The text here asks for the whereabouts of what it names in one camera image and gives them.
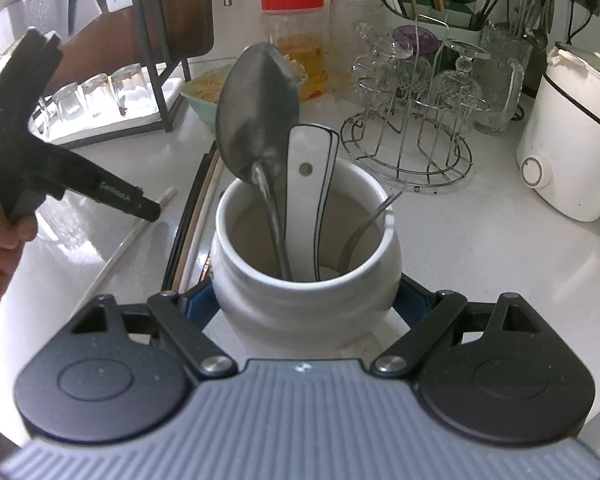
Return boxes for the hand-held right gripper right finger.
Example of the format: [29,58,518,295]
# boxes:
[370,276,542,377]

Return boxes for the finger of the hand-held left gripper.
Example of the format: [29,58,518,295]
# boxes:
[129,186,162,222]

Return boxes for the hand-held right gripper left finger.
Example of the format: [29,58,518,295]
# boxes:
[71,282,239,381]

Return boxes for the wooden chopstick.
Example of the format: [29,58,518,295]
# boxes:
[172,147,222,291]

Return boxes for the metal fork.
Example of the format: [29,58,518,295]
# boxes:
[337,190,404,272]

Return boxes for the white ceramic mug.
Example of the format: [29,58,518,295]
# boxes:
[210,159,404,337]

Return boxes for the metal spoon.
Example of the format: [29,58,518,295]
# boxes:
[215,42,302,281]

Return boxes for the person's left hand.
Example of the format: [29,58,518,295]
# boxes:
[0,194,39,317]

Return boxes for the white drip tray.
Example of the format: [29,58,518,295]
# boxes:
[45,77,186,143]

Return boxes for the green plastic basket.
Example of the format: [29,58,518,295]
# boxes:
[180,62,241,118]

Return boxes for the dried noodles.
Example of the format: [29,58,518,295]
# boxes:
[190,70,236,103]

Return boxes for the black dish rack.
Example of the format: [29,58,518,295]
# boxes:
[0,0,193,133]

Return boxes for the wooden cutting board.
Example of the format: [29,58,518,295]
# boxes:
[55,0,233,91]

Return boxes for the white electric pot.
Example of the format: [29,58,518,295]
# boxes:
[516,37,600,247]

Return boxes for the plastic jar red lid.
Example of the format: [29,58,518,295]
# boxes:
[260,0,330,103]

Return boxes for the crystal footed glass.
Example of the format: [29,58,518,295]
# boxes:
[352,22,416,111]
[432,42,491,121]

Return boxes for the textured glass pitcher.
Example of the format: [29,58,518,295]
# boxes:
[472,24,525,137]

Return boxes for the tall clear glass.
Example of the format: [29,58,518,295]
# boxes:
[329,0,386,106]

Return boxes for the metal wire cup rack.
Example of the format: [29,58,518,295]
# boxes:
[339,12,473,193]

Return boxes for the black power cable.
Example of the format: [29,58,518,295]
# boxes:
[565,0,596,48]

